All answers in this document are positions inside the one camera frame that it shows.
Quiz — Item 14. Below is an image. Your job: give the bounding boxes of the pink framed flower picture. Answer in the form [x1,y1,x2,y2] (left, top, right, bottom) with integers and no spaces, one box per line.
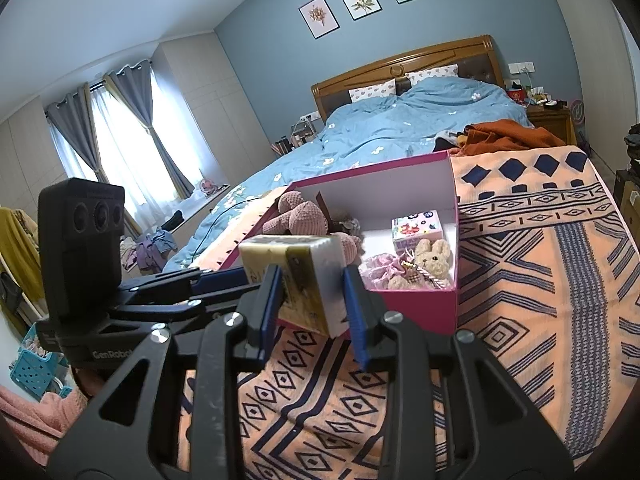
[298,0,341,40]

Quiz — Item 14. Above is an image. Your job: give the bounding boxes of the wooden headboard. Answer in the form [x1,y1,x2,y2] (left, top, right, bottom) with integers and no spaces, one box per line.
[311,35,506,126]

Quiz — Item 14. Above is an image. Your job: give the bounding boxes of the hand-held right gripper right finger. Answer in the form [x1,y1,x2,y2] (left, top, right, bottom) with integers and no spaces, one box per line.
[341,265,576,480]

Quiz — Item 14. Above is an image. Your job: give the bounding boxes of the dark cloth pile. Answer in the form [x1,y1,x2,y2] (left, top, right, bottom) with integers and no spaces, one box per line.
[622,122,640,176]

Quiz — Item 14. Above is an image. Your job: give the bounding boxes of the blue floral duvet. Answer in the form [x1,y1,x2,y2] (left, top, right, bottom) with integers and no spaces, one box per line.
[162,77,536,273]

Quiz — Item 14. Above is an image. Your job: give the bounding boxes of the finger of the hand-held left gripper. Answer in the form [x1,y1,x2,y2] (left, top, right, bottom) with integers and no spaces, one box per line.
[107,285,262,337]
[119,266,251,297]

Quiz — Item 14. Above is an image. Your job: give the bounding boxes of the orange patterned blanket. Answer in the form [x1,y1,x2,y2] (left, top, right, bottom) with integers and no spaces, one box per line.
[180,145,640,480]

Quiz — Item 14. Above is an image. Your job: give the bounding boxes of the yellow garment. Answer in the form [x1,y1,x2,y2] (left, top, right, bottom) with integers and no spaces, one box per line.
[0,207,43,301]

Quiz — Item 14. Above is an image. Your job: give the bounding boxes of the beige bunny plush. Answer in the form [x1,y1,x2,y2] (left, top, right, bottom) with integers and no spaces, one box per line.
[387,238,453,291]

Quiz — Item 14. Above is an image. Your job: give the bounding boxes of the white patterned pillow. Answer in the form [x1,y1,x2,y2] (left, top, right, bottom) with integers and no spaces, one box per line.
[348,80,398,103]
[406,64,460,86]

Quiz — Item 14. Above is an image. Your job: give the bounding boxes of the small colourful patterned box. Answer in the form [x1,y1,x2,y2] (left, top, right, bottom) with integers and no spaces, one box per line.
[391,210,445,253]

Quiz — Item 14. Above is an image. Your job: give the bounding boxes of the yellow tissue pack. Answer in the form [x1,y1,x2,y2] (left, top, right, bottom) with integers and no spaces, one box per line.
[238,234,351,338]

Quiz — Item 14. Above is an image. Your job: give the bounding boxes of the white sheer curtain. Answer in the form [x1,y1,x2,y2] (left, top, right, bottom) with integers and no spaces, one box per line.
[65,72,201,221]

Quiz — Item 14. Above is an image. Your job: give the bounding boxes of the black and white garment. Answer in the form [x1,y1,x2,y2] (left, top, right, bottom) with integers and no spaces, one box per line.
[432,130,471,153]

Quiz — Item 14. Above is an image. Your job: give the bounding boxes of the brown teddy bear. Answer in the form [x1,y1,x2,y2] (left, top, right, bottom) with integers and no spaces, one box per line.
[260,191,363,266]

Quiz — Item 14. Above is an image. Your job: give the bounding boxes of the person's left forearm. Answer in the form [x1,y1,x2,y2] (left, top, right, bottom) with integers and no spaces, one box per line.
[0,382,91,471]

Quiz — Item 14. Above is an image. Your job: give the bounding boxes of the rust orange cloth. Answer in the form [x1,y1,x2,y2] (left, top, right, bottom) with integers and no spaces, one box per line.
[460,120,567,157]

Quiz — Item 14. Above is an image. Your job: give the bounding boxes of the curtain rod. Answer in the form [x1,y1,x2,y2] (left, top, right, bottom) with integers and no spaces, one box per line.
[45,60,152,117]

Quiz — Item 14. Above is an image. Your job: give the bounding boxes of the grey curtain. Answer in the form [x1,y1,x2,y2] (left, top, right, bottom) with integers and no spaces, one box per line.
[45,85,108,181]
[107,60,196,201]

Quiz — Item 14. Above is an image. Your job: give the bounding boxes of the cluttered bedside table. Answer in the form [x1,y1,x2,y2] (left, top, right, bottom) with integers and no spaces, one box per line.
[272,120,321,157]

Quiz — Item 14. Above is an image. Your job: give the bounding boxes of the pile of clothes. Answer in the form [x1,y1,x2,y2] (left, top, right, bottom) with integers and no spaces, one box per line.
[120,227,178,271]

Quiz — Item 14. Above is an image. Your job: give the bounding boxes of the pink cardboard box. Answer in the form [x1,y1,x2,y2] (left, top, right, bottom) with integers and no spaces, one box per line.
[192,152,461,337]

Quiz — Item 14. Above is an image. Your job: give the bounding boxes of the thin black cable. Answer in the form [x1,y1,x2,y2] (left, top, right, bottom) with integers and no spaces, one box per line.
[187,195,271,267]

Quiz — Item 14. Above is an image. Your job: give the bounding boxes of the dark greenish soft item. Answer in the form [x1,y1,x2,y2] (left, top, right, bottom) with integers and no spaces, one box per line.
[327,208,362,235]

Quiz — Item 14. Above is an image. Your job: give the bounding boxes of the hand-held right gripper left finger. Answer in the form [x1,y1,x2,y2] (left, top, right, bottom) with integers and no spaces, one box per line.
[47,264,286,480]

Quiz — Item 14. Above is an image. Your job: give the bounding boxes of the wooden nightstand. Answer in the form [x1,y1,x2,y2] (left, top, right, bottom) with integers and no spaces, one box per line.
[525,102,578,146]

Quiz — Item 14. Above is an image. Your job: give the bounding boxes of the blue plastic basket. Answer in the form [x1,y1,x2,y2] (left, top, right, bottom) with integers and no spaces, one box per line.
[10,322,76,401]

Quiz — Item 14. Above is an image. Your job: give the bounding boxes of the brown cabinet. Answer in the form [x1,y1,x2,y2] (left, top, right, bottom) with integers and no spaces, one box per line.
[612,170,640,226]

